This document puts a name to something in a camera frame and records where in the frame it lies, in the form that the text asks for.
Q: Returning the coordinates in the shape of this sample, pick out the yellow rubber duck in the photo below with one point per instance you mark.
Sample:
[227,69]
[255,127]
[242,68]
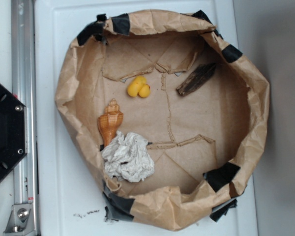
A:
[139,87]

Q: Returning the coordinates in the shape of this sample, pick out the white plastic tray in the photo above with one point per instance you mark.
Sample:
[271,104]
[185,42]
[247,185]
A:
[71,203]

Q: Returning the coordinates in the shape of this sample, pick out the orange conch shell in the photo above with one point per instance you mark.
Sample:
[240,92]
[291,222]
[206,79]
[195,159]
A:
[110,121]

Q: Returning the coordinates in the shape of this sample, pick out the metal corner bracket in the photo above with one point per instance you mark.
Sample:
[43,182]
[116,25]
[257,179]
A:
[21,221]

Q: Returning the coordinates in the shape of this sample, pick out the brown paper bag bin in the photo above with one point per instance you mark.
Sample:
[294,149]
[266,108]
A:
[205,145]

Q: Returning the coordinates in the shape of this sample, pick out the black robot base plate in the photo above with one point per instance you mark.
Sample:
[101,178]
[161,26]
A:
[12,132]

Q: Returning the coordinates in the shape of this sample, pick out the crumpled white paper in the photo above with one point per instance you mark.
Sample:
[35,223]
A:
[126,157]

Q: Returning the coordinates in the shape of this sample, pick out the dark wood chip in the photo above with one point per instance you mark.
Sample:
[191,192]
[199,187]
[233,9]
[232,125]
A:
[197,78]

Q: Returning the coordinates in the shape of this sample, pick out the aluminium frame rail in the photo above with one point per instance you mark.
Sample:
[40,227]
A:
[23,85]

